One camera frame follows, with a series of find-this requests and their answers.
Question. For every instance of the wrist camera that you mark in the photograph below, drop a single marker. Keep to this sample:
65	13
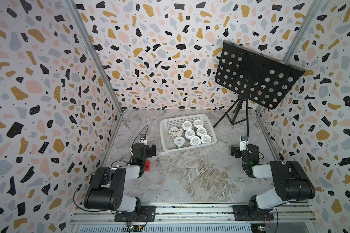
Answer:
244	143
143	140

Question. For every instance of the black perforated music stand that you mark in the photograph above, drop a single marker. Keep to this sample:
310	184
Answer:
254	77

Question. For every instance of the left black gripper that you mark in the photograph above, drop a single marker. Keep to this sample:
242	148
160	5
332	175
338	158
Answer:
148	151

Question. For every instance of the red tag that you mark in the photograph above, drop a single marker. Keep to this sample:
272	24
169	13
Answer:
147	166

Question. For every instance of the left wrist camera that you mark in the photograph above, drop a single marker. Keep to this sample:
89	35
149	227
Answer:
143	140

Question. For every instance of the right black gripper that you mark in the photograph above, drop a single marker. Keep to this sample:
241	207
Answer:
237	151

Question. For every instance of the white plastic basket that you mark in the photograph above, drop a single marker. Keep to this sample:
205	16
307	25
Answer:
167	141

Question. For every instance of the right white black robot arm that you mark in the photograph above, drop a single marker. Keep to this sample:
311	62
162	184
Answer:
291	184

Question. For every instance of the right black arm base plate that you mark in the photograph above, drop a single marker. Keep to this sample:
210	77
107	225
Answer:
246	212

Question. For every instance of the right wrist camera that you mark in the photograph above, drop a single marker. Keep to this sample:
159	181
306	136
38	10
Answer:
244	143

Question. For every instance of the aluminium front rail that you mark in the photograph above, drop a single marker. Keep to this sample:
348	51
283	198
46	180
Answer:
199	218

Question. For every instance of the Chobani yogurt cup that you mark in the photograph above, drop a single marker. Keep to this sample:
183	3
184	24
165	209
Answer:
175	132

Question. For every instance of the white teardrop lid yogurt cup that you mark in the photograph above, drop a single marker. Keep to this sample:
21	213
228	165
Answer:
179	141

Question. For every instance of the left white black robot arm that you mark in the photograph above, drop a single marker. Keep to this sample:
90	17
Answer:
106	188

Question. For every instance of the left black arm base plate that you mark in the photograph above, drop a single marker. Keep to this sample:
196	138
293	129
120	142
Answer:
135	215

